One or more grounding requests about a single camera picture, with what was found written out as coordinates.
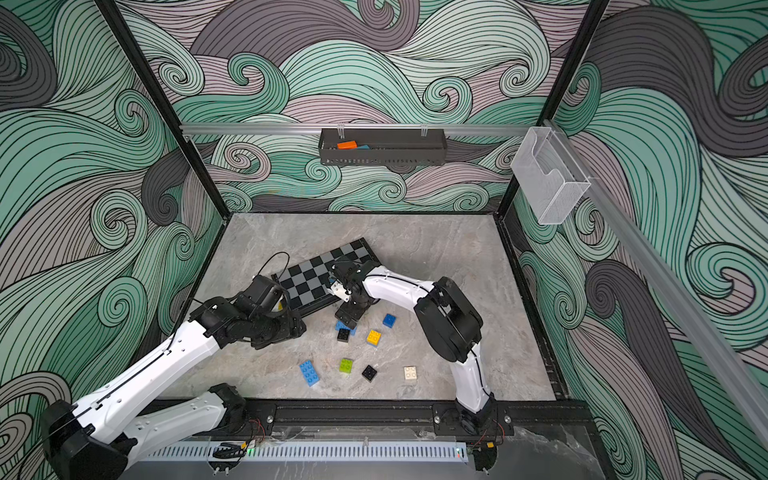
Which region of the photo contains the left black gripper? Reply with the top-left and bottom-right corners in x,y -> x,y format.
247,308 -> 308,348

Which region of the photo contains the black grey chessboard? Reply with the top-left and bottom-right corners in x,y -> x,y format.
272,238 -> 378,317

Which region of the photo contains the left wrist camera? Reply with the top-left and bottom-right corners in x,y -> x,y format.
247,275 -> 283,312

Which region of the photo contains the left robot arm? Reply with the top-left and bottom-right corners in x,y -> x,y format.
41,275 -> 306,479

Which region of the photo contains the lime green square brick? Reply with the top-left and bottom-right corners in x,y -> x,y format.
339,358 -> 354,375

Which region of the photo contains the yellow square brick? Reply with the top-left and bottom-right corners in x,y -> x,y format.
366,329 -> 382,347

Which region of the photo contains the aluminium rail right wall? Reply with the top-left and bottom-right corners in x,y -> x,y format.
543,120 -> 767,445

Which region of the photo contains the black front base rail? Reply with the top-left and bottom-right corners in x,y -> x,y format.
246,399 -> 597,438

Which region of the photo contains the orange block in tray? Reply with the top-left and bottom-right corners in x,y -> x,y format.
336,141 -> 358,150

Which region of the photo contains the black square brick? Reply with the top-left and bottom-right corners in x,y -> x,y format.
337,328 -> 351,343
361,365 -> 378,382

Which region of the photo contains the clear plastic wall bin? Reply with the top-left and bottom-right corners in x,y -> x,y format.
511,127 -> 591,225

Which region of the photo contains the light blue long brick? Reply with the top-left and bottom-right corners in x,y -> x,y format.
299,360 -> 320,387
335,321 -> 357,336

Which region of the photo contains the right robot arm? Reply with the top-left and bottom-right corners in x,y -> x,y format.
330,258 -> 495,430

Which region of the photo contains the aluminium rail back wall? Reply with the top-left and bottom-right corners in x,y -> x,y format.
180,121 -> 531,137

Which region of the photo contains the aluminium rail wall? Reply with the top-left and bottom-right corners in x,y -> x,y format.
180,121 -> 531,137
543,120 -> 767,445

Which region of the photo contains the black wall tray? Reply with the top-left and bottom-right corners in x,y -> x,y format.
318,129 -> 447,167

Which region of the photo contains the white slotted cable duct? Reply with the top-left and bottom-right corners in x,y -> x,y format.
144,440 -> 469,466

